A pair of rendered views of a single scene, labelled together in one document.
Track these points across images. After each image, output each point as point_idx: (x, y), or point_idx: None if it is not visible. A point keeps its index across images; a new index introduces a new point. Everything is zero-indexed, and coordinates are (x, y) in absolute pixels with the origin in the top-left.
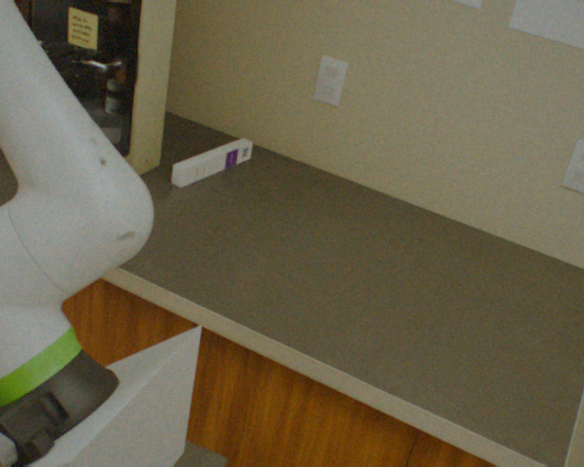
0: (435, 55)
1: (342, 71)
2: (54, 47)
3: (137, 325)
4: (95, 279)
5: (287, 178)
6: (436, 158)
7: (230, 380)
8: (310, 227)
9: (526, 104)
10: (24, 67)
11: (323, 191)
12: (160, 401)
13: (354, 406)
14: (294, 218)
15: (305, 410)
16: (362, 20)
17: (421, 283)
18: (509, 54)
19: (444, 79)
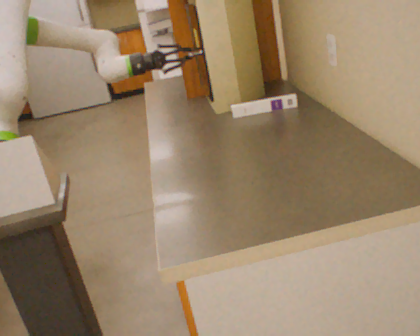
0: (360, 16)
1: (333, 42)
2: (164, 46)
3: None
4: (0, 110)
5: (300, 116)
6: (374, 95)
7: None
8: (265, 138)
9: (399, 38)
10: None
11: (311, 122)
12: (6, 161)
13: None
14: (265, 133)
15: None
16: (334, 4)
17: (276, 170)
18: (385, 0)
19: (366, 32)
